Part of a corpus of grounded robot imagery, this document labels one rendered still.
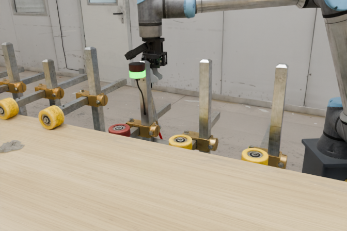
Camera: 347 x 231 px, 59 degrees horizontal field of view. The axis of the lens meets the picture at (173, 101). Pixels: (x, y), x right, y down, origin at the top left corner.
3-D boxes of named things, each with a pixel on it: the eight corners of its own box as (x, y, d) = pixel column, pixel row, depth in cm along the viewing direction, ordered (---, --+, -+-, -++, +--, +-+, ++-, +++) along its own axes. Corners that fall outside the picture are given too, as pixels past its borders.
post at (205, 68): (202, 174, 124) (202, 57, 107) (210, 176, 122) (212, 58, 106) (199, 179, 121) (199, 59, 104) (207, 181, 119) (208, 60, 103)
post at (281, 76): (265, 188, 113) (277, 62, 97) (274, 191, 112) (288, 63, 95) (263, 194, 110) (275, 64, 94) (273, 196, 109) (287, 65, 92)
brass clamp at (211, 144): (186, 140, 123) (186, 129, 121) (218, 146, 118) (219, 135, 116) (179, 147, 118) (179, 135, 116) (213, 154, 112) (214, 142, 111)
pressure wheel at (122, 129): (119, 147, 123) (116, 120, 119) (136, 150, 119) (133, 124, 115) (106, 156, 116) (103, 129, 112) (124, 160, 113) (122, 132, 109)
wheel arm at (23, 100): (83, 79, 169) (83, 72, 168) (89, 79, 168) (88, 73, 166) (3, 110, 127) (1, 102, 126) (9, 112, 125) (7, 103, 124)
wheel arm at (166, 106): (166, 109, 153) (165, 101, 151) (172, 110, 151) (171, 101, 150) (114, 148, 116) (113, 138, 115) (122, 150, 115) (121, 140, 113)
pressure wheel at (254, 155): (235, 180, 99) (236, 149, 95) (255, 174, 102) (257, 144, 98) (250, 194, 92) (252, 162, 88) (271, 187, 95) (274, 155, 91)
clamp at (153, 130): (132, 129, 132) (131, 118, 131) (160, 134, 127) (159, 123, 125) (125, 134, 128) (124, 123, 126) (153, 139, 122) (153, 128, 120)
